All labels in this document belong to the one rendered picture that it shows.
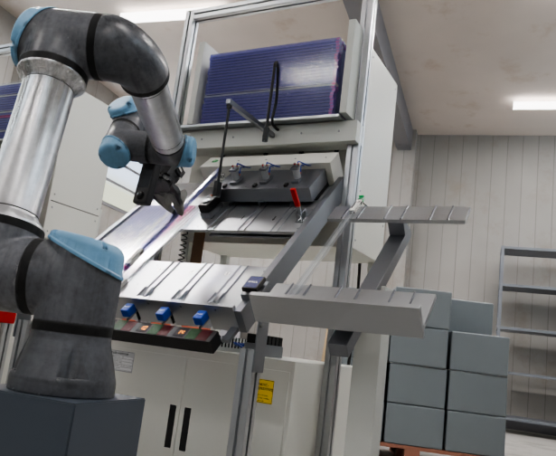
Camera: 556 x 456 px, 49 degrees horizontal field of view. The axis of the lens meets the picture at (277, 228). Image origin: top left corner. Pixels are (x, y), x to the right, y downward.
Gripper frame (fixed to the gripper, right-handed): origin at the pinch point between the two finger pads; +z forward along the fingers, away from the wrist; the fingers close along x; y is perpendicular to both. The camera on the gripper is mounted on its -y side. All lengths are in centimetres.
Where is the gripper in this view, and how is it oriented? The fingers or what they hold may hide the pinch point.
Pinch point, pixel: (176, 213)
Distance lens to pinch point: 172.2
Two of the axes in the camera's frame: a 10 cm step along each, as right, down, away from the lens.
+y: 3.5, -7.0, 6.3
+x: -8.8, -0.2, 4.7
